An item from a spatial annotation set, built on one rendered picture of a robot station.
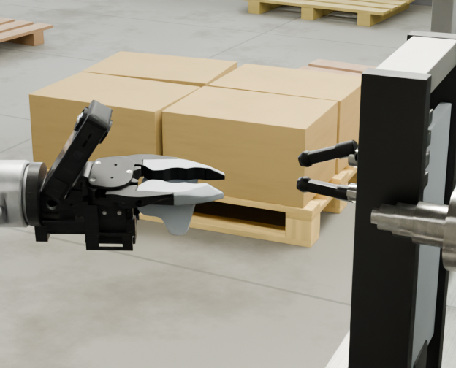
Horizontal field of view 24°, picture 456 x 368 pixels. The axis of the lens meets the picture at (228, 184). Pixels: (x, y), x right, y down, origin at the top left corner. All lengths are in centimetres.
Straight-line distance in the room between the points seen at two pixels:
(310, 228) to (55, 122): 113
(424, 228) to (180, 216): 42
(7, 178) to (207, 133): 290
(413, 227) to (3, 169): 53
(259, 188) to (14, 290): 99
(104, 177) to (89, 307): 247
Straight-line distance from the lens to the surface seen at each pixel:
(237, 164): 403
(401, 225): 80
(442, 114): 91
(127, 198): 113
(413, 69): 83
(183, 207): 115
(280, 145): 394
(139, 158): 120
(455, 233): 77
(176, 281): 376
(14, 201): 117
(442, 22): 150
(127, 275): 382
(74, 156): 114
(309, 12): 796
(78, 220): 119
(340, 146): 85
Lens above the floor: 164
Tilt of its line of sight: 21 degrees down
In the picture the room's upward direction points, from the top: straight up
